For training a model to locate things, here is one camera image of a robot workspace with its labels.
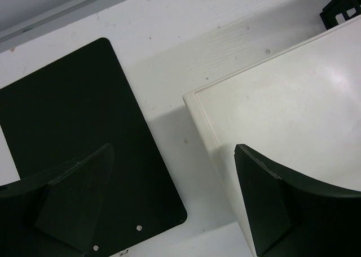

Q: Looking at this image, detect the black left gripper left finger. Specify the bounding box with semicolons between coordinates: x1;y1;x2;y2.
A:
1;143;115;256

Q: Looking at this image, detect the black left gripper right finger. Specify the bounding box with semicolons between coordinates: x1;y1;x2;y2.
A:
235;144;360;256

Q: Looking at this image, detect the black flat board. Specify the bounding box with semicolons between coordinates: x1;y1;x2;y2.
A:
1;38;187;256

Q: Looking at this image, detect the white drawer cabinet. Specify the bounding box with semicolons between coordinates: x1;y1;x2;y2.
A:
183;17;360;253

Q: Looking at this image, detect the black mesh file organizer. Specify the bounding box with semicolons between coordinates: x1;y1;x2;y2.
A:
320;0;360;29

